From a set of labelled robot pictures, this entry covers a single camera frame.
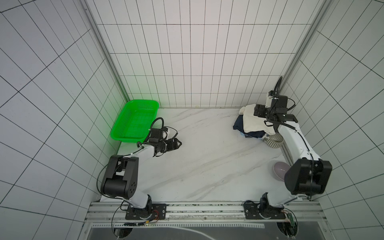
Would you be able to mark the grey round dish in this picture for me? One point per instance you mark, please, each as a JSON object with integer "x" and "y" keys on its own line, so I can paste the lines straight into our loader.
{"x": 280, "y": 169}

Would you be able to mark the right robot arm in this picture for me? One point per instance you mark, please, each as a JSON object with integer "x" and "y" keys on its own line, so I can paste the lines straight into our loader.
{"x": 308, "y": 175}

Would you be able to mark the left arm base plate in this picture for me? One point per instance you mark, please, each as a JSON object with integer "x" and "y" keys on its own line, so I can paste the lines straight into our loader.
{"x": 149, "y": 213}

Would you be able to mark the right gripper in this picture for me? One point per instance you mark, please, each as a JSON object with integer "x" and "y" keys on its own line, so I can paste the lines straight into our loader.
{"x": 261, "y": 110}

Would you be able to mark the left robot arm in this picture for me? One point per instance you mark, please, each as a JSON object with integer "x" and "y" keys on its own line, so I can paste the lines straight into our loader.
{"x": 120, "y": 180}

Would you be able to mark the folded navy t shirt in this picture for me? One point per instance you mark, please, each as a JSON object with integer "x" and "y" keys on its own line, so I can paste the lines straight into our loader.
{"x": 239, "y": 126}

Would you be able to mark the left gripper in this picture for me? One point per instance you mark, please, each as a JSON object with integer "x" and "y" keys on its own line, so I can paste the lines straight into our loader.
{"x": 169, "y": 144}

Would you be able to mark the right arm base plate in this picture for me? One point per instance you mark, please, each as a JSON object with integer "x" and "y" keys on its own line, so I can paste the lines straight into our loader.
{"x": 257, "y": 211}

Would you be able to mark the green plastic basket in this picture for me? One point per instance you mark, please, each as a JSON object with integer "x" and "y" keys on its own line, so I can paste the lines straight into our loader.
{"x": 134, "y": 122}

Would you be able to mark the aluminium mounting rail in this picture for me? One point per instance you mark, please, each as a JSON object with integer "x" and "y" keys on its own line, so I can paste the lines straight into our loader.
{"x": 200, "y": 214}

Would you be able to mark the white t shirt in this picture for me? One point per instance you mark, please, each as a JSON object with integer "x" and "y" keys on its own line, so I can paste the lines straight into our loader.
{"x": 253, "y": 123}

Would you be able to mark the ribbed white cup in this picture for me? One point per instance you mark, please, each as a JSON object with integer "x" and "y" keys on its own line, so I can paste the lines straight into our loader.
{"x": 274, "y": 141}

